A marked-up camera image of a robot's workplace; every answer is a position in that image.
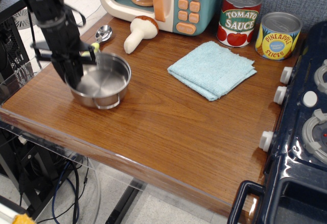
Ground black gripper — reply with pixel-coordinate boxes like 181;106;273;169
31;17;96;89

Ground silver metal pan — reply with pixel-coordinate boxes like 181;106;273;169
65;53;131;110

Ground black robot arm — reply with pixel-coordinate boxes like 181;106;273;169
23;0;96;88

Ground teal toy microwave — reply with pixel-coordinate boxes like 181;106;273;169
100;0;221;36

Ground plush mushroom toy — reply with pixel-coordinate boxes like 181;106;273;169
124;15;159;54

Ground light blue folded cloth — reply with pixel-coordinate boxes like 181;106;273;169
168;41;256;102

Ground black table leg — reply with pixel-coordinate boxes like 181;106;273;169
105;186;142;224

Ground tomato sauce can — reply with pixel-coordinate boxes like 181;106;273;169
217;0;263;47

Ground white stove knob bottom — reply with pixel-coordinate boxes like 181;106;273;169
259;131;274;152

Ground white stove knob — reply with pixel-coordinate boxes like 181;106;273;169
273;86;287;105
259;131;274;152
280;67;293;85

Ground pineapple slices can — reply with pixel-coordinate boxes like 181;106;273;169
255;12;302;61

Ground white stove knob middle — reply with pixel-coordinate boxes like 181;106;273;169
273;86;287;105

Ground white stove knob top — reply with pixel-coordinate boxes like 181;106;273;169
280;67;293;85

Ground dark blue toy stove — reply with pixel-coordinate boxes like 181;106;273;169
228;21;326;223

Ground yellow handled ice cream scoop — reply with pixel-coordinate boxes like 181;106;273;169
81;25;113;59

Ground blue cable under table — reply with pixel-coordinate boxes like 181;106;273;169
52;161;80;224

